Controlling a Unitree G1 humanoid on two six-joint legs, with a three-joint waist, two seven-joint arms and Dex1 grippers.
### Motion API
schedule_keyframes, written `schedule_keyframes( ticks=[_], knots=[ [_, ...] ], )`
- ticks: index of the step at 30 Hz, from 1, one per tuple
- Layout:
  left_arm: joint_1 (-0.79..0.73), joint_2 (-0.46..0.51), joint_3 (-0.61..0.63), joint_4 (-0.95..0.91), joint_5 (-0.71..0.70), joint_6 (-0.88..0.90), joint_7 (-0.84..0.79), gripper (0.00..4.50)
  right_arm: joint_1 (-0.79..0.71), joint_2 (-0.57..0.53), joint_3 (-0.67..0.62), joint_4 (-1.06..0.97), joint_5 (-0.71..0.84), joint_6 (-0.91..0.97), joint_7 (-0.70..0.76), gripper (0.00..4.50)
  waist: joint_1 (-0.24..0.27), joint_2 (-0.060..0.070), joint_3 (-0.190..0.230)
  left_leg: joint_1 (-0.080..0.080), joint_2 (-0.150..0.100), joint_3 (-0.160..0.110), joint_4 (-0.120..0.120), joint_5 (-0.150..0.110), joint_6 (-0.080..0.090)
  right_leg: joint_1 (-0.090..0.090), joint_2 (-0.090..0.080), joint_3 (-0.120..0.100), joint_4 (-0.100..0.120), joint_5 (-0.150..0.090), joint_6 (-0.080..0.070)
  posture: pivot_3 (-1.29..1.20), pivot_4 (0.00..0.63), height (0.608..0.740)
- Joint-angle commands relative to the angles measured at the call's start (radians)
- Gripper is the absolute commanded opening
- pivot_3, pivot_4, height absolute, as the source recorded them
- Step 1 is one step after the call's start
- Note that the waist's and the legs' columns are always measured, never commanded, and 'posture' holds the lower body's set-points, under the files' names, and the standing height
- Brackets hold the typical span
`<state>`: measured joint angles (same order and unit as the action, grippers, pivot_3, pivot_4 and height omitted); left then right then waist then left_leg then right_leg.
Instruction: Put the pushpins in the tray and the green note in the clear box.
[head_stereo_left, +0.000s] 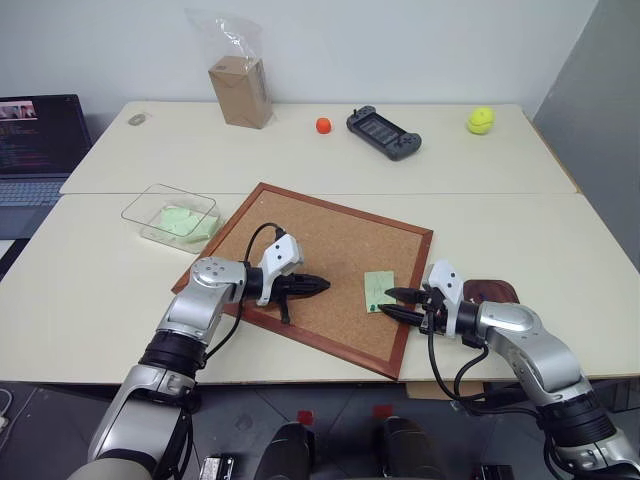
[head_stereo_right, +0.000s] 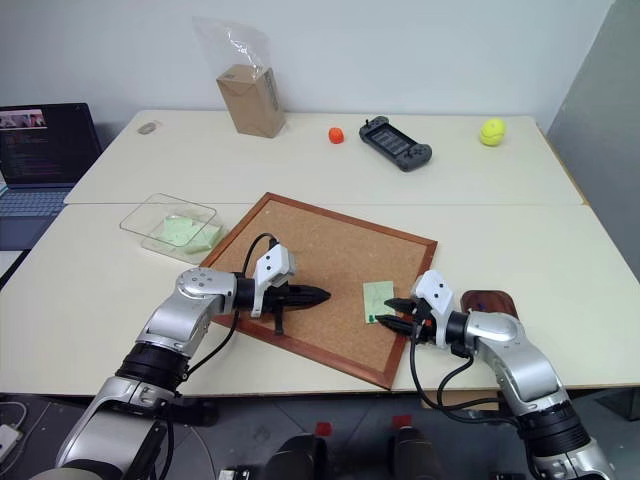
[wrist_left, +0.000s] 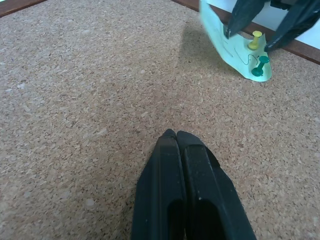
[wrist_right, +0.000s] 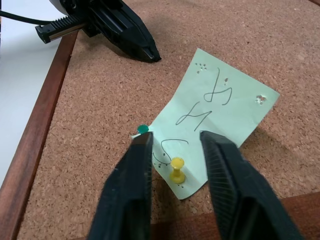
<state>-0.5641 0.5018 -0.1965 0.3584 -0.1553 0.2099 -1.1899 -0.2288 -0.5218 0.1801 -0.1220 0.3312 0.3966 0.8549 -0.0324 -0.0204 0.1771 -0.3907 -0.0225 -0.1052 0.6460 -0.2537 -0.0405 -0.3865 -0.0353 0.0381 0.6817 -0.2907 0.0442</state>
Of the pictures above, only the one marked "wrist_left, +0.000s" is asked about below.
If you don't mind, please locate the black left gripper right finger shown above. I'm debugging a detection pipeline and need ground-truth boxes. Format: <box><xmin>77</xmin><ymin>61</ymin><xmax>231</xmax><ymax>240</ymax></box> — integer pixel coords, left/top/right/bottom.
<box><xmin>176</xmin><ymin>129</ymin><xmax>258</xmax><ymax>240</ymax></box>

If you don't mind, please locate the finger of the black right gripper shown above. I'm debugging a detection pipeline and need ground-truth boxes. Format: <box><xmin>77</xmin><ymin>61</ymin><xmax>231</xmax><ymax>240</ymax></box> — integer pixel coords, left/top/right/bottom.
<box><xmin>225</xmin><ymin>0</ymin><xmax>267</xmax><ymax>40</ymax></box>
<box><xmin>264</xmin><ymin>0</ymin><xmax>320</xmax><ymax>53</ymax></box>

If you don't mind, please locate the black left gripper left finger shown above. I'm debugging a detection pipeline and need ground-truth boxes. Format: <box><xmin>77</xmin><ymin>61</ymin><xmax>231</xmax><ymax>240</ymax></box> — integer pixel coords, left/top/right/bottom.
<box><xmin>130</xmin><ymin>128</ymin><xmax>187</xmax><ymax>240</ymax></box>

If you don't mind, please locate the light green paper note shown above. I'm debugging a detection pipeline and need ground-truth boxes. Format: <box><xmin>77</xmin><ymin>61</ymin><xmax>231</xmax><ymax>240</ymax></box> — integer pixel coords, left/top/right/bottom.
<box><xmin>199</xmin><ymin>0</ymin><xmax>273</xmax><ymax>83</ymax></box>

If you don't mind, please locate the yellow pushpin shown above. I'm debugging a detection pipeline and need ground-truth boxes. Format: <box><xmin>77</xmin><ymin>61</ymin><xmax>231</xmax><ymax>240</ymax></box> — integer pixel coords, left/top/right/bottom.
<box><xmin>247</xmin><ymin>30</ymin><xmax>263</xmax><ymax>50</ymax></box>

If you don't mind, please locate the green pushpin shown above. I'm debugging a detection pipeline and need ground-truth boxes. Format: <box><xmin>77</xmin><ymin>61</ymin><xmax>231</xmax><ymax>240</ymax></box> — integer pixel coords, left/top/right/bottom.
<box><xmin>250</xmin><ymin>55</ymin><xmax>270</xmax><ymax>77</ymax></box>

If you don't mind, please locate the cork board with wooden frame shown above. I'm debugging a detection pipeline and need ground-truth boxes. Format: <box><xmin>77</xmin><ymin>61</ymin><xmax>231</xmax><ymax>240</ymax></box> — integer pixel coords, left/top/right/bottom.
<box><xmin>0</xmin><ymin>0</ymin><xmax>320</xmax><ymax>240</ymax></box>

